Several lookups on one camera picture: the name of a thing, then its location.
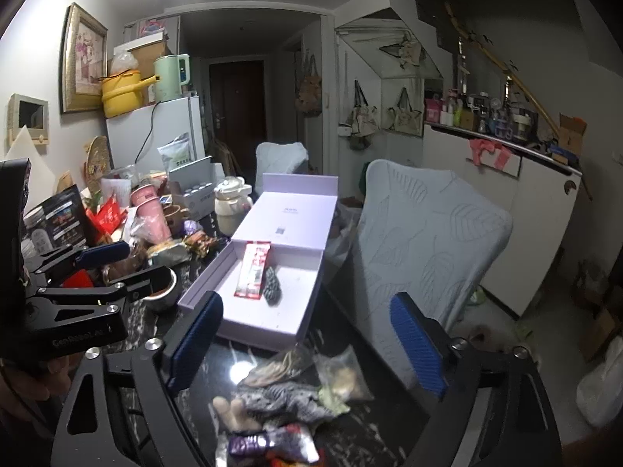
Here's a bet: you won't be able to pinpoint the open cardboard box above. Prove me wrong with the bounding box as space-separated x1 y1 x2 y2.
555 114 587 156

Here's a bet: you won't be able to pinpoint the beige hanging bag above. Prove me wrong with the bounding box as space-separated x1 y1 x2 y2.
380 32 423 69

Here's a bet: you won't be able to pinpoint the woven basket tray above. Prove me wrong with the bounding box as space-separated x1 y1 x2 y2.
85 136 114 190

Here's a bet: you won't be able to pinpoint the chair with light blue cover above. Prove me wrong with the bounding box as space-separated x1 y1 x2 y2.
348 159 514 390
255 142 309 195

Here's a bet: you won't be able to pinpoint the yellow enamel pot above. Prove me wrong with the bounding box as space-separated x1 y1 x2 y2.
100 70 161 118

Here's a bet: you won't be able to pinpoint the bread packet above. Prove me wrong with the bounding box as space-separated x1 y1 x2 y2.
146 241 190 266

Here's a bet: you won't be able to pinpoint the clear plastic bag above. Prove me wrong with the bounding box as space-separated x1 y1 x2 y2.
109 49 139 76

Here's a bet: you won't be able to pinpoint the brown snack packets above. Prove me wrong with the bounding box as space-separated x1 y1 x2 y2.
182 233 217 256

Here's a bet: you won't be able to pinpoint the pink white packet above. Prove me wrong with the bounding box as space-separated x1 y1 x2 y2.
265 423 319 463

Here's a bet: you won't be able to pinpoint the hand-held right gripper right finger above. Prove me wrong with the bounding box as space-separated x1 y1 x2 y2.
389 292 563 467

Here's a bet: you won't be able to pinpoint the white plastic bag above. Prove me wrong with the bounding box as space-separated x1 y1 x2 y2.
577 360 623 429

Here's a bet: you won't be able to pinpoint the pale green soft pouch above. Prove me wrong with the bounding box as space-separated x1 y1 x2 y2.
319 386 350 414

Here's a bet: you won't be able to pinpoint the person's left hand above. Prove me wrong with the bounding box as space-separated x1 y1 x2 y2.
0 353 79 429

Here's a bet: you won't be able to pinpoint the white fridge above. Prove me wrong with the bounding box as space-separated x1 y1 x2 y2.
106 96 204 176

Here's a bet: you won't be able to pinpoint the row of bottles and jars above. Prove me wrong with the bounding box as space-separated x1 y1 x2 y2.
424 88 539 142

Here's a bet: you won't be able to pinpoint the pink cup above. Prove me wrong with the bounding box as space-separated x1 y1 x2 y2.
130 185 171 244

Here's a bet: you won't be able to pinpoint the red white snack packet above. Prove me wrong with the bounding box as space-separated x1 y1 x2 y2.
234 241 272 299

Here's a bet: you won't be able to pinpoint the green white bag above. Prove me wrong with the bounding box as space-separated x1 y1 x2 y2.
157 132 192 171

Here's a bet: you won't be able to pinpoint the lavender gift box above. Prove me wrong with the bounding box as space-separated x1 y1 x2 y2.
178 174 340 352

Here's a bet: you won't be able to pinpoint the golden stair handrail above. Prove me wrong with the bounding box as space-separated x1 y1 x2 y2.
444 2 560 137

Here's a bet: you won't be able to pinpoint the wall intercom panel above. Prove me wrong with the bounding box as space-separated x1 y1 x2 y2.
7 93 51 147

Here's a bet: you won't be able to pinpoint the brown egg in bowl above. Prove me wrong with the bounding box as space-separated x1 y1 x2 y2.
141 265 178 313

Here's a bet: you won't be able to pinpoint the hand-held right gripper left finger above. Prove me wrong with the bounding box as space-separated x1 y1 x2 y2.
51 289 225 467

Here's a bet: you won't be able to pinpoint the brown cardboard box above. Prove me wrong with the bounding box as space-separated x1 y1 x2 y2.
124 41 171 79

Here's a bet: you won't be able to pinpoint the brown cup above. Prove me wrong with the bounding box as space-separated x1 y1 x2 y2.
163 204 190 234

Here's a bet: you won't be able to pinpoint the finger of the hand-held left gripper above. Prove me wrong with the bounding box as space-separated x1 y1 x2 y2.
22 241 131 278
29 267 169 309

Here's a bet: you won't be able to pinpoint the white carton with bottles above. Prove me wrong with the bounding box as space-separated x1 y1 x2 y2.
168 156 225 219

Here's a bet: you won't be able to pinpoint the pink cloth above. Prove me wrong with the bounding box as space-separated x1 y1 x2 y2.
467 139 513 171

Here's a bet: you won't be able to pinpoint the white cabinet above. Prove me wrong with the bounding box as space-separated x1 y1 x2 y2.
422 123 583 319

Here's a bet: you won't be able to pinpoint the framed flower picture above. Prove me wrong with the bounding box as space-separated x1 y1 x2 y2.
59 2 109 115

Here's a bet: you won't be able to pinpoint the clear bag beige contents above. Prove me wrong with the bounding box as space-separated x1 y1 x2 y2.
242 345 317 389

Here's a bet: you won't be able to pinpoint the beige tote bag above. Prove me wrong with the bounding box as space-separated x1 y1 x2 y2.
347 80 380 151
387 86 424 136

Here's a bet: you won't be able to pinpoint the black printed packet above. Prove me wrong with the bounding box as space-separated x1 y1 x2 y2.
22 185 93 254

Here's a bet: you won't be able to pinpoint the clear bag brown snacks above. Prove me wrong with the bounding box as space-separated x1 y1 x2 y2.
314 345 375 402

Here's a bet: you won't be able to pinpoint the red gift packet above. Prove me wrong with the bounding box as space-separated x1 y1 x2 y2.
85 193 122 244

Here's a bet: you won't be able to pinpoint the brown patterned tote bag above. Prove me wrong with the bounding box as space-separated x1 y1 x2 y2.
296 53 323 118

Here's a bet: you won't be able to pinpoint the dark wooden door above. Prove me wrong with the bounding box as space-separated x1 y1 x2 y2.
209 58 268 147

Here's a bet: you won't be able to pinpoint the purple candy wrapper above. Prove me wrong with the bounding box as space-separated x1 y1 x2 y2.
228 430 273 458

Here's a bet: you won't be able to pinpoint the beige plush toy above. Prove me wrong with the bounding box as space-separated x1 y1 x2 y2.
213 395 251 434

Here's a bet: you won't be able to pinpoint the pale green electric kettle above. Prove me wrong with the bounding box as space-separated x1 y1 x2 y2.
154 53 192 103

